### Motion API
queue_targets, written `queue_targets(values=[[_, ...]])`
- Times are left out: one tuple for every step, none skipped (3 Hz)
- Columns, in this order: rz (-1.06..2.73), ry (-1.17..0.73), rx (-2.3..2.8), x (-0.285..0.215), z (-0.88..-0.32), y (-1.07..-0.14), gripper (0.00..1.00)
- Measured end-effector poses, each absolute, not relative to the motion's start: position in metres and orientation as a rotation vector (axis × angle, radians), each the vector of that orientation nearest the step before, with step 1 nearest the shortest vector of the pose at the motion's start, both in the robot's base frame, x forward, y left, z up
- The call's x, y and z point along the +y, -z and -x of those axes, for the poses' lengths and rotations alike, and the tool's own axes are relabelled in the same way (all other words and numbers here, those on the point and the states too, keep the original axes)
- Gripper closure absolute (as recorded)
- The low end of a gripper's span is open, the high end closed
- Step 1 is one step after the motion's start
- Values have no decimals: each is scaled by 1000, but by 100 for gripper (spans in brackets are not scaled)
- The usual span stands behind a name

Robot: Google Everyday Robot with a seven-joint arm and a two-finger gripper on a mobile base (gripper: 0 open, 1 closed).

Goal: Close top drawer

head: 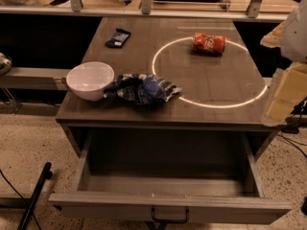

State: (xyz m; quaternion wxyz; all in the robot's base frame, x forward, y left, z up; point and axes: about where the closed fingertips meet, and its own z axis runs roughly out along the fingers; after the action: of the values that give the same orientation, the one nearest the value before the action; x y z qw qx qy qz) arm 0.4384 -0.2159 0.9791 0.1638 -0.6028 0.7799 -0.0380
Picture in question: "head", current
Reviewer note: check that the white bowl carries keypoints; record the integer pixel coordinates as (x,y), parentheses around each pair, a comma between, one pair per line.
(88,80)

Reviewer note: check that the grey top drawer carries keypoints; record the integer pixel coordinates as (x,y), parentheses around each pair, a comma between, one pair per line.
(124,173)

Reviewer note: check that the dark blue snack bar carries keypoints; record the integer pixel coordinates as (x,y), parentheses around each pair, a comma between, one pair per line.
(118,39)

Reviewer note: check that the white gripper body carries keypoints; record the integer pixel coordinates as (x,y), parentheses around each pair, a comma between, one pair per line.
(296,35)

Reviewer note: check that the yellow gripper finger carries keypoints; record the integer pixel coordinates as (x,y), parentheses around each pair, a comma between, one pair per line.
(288,89)
(273,38)

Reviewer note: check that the black top drawer handle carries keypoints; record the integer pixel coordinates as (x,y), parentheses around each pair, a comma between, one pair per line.
(164,216)

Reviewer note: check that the plate with objects left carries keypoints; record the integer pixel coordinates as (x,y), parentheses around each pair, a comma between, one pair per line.
(5,64)

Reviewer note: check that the black pole stand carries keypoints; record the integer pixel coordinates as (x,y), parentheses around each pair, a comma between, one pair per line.
(30,204)

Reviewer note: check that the blue crumpled chip bag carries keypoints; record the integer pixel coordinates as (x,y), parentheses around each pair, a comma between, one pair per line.
(144,89)

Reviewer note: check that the orange soda can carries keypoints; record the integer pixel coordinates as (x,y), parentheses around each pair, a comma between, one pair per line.
(209,44)

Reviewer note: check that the metal railing frame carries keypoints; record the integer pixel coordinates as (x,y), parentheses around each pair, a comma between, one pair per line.
(274,10)

